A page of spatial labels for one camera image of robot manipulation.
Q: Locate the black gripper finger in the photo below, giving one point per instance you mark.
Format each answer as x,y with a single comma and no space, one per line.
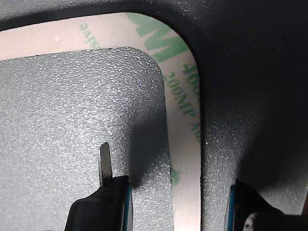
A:
96,214
247,207

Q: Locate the tan adhesive-backed frame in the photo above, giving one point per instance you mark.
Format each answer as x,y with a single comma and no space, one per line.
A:
185,149

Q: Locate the black textured mat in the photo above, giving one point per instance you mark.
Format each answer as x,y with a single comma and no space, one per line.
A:
60,120

